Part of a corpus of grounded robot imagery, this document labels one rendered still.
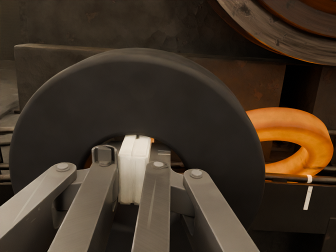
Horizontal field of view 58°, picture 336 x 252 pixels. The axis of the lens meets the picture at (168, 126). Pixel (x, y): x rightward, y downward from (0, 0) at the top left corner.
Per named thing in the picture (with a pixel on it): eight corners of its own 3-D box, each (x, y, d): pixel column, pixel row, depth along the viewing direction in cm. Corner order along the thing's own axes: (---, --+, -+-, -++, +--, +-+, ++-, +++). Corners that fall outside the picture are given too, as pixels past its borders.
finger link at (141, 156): (132, 155, 15) (147, 156, 15) (144, 110, 21) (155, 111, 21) (132, 206, 16) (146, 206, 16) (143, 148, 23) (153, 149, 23)
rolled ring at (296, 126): (316, 107, 34) (309, 86, 36) (177, 153, 42) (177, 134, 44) (346, 173, 46) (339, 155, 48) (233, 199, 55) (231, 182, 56)
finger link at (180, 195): (143, 187, 14) (209, 191, 14) (151, 141, 18) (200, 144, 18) (142, 215, 14) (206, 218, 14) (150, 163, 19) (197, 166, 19)
